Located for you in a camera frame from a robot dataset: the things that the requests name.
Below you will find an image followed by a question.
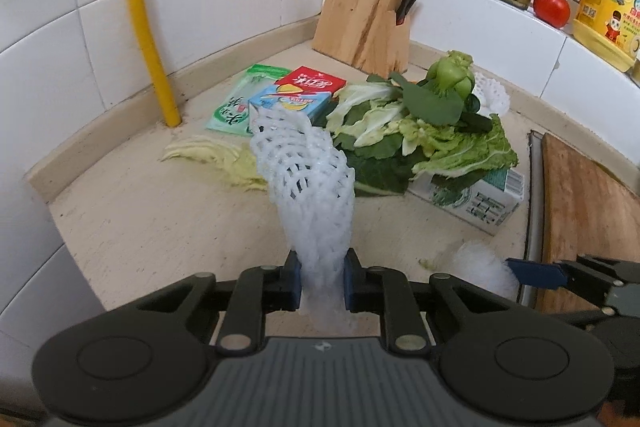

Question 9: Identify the white green milk carton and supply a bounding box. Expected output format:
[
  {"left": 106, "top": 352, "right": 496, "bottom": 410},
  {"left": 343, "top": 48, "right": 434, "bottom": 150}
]
[{"left": 406, "top": 166, "right": 527, "bottom": 238}]

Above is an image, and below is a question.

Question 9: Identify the green plastic packet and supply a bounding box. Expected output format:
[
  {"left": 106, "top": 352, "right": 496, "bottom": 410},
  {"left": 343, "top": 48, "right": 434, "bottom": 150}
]
[{"left": 205, "top": 64, "right": 292, "bottom": 138}]

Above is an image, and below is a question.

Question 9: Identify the white foam fruit net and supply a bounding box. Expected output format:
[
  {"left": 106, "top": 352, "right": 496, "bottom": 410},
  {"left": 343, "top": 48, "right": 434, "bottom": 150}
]
[
  {"left": 471, "top": 72, "right": 511, "bottom": 116},
  {"left": 449, "top": 241, "right": 521, "bottom": 303},
  {"left": 248, "top": 106, "right": 357, "bottom": 325}
]

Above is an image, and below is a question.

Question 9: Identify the crinkled napa cabbage leaf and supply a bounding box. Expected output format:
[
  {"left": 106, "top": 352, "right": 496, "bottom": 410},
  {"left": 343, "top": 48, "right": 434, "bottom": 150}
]
[{"left": 399, "top": 113, "right": 520, "bottom": 180}]

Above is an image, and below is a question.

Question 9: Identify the pale napa cabbage leaf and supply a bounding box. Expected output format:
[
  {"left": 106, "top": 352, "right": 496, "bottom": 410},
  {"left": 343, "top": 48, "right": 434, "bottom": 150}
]
[{"left": 326, "top": 81, "right": 408, "bottom": 148}]

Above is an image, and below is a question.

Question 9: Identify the blue cardboard box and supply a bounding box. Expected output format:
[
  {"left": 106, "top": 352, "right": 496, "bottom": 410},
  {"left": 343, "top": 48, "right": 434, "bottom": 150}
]
[{"left": 247, "top": 85, "right": 334, "bottom": 128}]

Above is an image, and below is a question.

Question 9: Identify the bok choy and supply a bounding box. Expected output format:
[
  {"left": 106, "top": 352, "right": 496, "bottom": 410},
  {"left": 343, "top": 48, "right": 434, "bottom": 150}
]
[{"left": 417, "top": 50, "right": 477, "bottom": 102}]

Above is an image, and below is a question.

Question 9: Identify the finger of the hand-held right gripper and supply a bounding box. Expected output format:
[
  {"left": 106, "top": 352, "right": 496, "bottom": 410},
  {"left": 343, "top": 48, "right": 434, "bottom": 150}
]
[
  {"left": 506, "top": 254, "right": 640, "bottom": 303},
  {"left": 547, "top": 307, "right": 608, "bottom": 332}
]

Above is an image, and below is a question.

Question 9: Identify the yellow pipe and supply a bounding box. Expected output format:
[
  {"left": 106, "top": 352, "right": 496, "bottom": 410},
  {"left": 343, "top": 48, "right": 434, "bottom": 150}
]
[{"left": 122, "top": 0, "right": 182, "bottom": 128}]

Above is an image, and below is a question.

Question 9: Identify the wooden cutting board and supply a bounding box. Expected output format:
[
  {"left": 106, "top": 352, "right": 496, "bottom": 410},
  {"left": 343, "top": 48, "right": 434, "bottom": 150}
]
[{"left": 534, "top": 132, "right": 640, "bottom": 316}]

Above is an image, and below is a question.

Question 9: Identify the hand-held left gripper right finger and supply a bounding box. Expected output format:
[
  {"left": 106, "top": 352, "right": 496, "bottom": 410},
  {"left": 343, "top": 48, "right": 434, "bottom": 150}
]
[{"left": 342, "top": 248, "right": 511, "bottom": 355}]

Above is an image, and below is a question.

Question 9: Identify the red tomato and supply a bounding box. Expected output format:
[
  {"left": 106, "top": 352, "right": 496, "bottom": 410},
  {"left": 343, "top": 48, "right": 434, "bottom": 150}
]
[{"left": 532, "top": 0, "right": 571, "bottom": 28}]

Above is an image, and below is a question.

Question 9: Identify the yellow detergent bottle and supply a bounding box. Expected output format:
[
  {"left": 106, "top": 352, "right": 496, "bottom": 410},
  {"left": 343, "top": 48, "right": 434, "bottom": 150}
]
[{"left": 572, "top": 0, "right": 640, "bottom": 74}]

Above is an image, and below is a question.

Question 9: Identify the red cardboard box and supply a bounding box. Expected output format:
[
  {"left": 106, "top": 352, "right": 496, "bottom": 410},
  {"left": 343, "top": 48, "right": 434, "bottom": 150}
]
[{"left": 274, "top": 65, "right": 348, "bottom": 101}]

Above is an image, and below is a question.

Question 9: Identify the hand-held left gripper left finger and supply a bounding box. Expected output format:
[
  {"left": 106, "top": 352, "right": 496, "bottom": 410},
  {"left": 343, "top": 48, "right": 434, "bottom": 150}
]
[{"left": 135, "top": 249, "right": 304, "bottom": 353}]

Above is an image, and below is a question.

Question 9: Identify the wooden knife block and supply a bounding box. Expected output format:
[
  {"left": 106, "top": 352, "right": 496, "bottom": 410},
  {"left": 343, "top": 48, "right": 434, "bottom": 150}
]
[{"left": 311, "top": 0, "right": 437, "bottom": 76}]

